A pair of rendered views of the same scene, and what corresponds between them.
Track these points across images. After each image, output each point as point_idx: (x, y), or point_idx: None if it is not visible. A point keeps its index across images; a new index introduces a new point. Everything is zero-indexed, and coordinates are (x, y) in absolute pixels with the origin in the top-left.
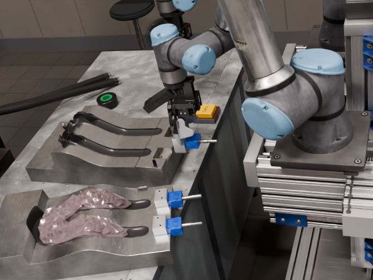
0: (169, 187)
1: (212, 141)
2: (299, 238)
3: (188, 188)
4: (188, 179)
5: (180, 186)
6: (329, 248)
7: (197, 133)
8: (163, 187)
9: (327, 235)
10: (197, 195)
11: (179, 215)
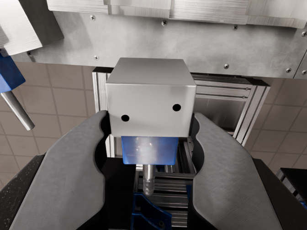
0: (26, 41)
1: (145, 186)
2: (209, 84)
3: (103, 62)
4: (130, 55)
5: (103, 39)
6: (199, 104)
7: (172, 158)
8: (19, 22)
9: (213, 102)
10: (22, 124)
11: (15, 60)
